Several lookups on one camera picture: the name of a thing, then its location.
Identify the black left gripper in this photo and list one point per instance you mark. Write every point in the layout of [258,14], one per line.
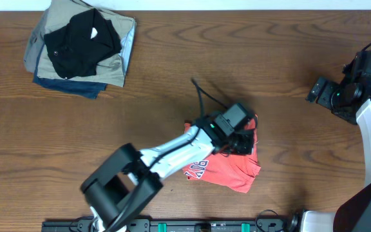
[247,150]

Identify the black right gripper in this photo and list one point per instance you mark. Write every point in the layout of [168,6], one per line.
[324,98]

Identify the red orange t-shirt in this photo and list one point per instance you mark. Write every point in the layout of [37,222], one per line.
[237,172]

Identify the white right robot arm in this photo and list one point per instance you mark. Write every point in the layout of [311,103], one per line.
[355,213]

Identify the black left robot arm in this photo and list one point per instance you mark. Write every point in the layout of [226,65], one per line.
[127,181]

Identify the light blue folded garment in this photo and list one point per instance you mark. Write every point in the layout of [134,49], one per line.
[127,44]

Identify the navy blue folded garment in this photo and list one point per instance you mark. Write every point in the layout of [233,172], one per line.
[88,90]

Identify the black folded shirt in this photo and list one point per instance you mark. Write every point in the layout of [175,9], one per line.
[77,48]

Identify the grey folded garment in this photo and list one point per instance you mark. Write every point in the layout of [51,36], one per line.
[35,44]

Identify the right green rail clamp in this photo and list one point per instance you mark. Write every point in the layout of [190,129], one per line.
[245,227]

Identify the green rail clamp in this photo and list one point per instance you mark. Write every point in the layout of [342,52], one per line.
[162,227]
[245,227]

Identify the left green rail clamp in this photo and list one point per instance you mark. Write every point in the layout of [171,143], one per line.
[162,227]

